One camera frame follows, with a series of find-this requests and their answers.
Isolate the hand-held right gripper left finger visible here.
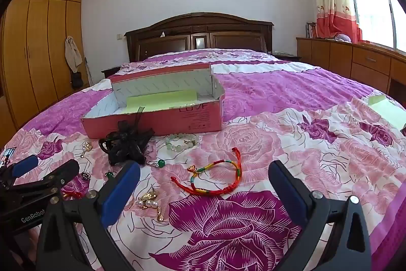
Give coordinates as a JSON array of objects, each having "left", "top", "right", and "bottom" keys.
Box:
[{"left": 36, "top": 160, "right": 142, "bottom": 271}]

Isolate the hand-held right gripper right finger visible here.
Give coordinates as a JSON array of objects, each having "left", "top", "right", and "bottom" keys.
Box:
[{"left": 268, "top": 160, "right": 371, "bottom": 271}]

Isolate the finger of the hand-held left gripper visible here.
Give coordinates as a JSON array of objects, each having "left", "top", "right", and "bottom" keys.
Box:
[
  {"left": 0, "top": 154, "right": 39, "bottom": 186},
  {"left": 13, "top": 159, "right": 80, "bottom": 195}
]

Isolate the small red rainbow cord bracelet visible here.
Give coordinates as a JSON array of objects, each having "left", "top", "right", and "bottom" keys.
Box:
[{"left": 62, "top": 185, "right": 83, "bottom": 199}]

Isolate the gold drop earring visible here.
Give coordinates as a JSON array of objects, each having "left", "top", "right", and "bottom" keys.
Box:
[{"left": 79, "top": 141, "right": 93, "bottom": 159}]

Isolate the black lace hair clip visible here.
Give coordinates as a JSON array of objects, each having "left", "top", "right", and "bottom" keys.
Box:
[{"left": 98, "top": 106, "right": 156, "bottom": 166}]

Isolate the rainbow cord bracelet gold charm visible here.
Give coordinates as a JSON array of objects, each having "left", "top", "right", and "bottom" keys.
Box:
[{"left": 170, "top": 147, "right": 243, "bottom": 197}]

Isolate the white cardboard box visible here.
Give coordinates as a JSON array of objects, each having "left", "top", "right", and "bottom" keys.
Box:
[{"left": 80, "top": 63, "right": 226, "bottom": 140}]

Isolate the black hanging bag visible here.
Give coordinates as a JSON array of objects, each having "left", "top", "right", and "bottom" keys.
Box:
[{"left": 70, "top": 72, "right": 83, "bottom": 89}]

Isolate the pink floral bed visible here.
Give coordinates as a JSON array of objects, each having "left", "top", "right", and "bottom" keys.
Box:
[{"left": 0, "top": 49, "right": 406, "bottom": 271}]

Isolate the dark wooden nightstand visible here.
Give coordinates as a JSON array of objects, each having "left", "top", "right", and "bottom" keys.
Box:
[
  {"left": 101, "top": 66, "right": 123, "bottom": 79},
  {"left": 269, "top": 50, "right": 302, "bottom": 62}
]

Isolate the beige hanging cloth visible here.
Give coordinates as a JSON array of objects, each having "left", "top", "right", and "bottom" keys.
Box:
[{"left": 65, "top": 35, "right": 83, "bottom": 74}]

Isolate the wooden wardrobe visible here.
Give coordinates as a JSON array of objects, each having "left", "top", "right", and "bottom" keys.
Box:
[{"left": 0, "top": 0, "right": 91, "bottom": 132}]

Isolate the long wooden cabinet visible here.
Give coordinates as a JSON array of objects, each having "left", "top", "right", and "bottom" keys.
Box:
[{"left": 296, "top": 37, "right": 406, "bottom": 100}]

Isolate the dark wooden headboard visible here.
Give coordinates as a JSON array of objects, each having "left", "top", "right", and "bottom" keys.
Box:
[{"left": 124, "top": 12, "right": 274, "bottom": 63}]

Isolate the window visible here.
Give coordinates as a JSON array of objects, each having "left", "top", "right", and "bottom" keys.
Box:
[{"left": 344, "top": 0, "right": 406, "bottom": 51}]

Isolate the pale green bead bracelet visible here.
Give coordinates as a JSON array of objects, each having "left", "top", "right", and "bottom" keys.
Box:
[{"left": 165, "top": 132, "right": 201, "bottom": 152}]

